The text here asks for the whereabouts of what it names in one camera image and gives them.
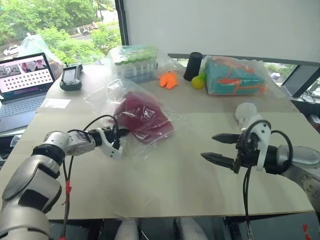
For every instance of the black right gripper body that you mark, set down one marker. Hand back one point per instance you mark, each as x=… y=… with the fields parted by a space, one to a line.
x=246 y=155

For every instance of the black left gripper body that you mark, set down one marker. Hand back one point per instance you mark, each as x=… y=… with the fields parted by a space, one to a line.
x=111 y=135

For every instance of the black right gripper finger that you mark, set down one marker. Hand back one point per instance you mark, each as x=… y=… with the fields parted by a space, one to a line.
x=225 y=138
x=217 y=158

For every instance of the clear plastic bag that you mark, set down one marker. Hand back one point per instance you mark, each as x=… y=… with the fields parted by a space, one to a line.
x=105 y=100

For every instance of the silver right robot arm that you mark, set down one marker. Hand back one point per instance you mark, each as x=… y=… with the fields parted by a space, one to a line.
x=300 y=155

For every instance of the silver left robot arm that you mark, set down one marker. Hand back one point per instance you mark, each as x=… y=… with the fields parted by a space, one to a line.
x=37 y=175

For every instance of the dark red cap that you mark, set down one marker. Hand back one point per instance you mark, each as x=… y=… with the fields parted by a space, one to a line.
x=147 y=117

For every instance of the clear bag around teal box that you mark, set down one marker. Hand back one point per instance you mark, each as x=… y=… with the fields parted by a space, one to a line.
x=260 y=67

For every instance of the bag of green-capped bottles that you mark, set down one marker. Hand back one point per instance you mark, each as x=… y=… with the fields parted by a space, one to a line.
x=172 y=66

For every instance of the white translucent plastic bag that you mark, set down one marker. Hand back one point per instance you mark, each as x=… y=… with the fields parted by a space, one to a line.
x=35 y=43

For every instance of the white crumpled ball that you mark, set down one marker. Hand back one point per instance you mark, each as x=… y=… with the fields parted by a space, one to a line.
x=246 y=110

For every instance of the teal and orange box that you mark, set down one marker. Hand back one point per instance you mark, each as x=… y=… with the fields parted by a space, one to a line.
x=232 y=80

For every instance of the yellow-green pear toy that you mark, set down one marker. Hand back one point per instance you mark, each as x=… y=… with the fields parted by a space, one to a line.
x=198 y=81

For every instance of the white paper sheet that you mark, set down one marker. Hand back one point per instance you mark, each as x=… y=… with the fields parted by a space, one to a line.
x=56 y=103

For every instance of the orange octopus toy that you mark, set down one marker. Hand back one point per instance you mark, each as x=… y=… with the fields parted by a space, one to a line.
x=169 y=79

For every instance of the black handheld controller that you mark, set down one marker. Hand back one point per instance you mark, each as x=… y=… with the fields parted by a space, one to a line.
x=70 y=80

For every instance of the green-capped test tube box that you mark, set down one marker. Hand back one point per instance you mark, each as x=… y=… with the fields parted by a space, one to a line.
x=136 y=61

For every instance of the white rounded shape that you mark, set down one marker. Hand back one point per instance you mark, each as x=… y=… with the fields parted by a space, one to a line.
x=191 y=230
x=128 y=230

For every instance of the black cylinder speaker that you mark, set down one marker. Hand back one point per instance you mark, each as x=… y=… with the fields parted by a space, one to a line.
x=192 y=66

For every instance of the dark leaning panel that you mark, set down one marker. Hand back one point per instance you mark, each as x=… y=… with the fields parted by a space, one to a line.
x=297 y=82

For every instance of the grey laptop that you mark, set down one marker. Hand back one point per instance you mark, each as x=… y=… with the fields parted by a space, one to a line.
x=20 y=105

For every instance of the white parked car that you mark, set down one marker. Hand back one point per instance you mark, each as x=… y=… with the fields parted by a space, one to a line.
x=11 y=50

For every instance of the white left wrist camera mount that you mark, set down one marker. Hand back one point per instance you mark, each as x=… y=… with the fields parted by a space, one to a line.
x=113 y=153

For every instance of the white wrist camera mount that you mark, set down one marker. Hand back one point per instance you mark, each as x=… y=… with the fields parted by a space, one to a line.
x=113 y=153
x=263 y=140

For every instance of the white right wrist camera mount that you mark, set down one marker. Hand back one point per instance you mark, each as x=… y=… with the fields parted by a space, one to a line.
x=263 y=140

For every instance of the black window frame post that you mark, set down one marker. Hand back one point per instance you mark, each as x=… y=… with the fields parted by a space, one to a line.
x=123 y=22

